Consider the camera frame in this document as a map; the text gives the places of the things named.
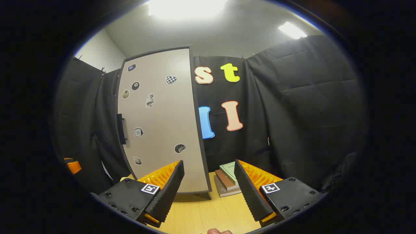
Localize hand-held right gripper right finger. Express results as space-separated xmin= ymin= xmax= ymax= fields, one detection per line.
xmin=234 ymin=159 xmax=327 ymax=228

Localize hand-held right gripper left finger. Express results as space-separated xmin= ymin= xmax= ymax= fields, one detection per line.
xmin=97 ymin=160 xmax=185 ymax=228

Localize dark grey cabinet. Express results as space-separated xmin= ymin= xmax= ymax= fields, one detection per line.
xmin=115 ymin=45 xmax=213 ymax=200

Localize black cabinet door handle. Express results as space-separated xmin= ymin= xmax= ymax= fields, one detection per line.
xmin=116 ymin=114 xmax=127 ymax=145

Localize grey cabinet door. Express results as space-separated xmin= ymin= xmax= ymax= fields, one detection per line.
xmin=116 ymin=46 xmax=210 ymax=194

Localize grey-brown book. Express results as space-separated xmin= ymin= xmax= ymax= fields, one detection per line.
xmin=214 ymin=175 xmax=242 ymax=198

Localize brown book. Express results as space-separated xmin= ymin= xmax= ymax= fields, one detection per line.
xmin=215 ymin=169 xmax=240 ymax=191

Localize black backdrop cloth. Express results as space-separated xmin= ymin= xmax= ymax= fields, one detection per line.
xmin=54 ymin=34 xmax=369 ymax=195

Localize small ceiling light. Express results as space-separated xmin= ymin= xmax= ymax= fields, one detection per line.
xmin=279 ymin=21 xmax=307 ymax=39

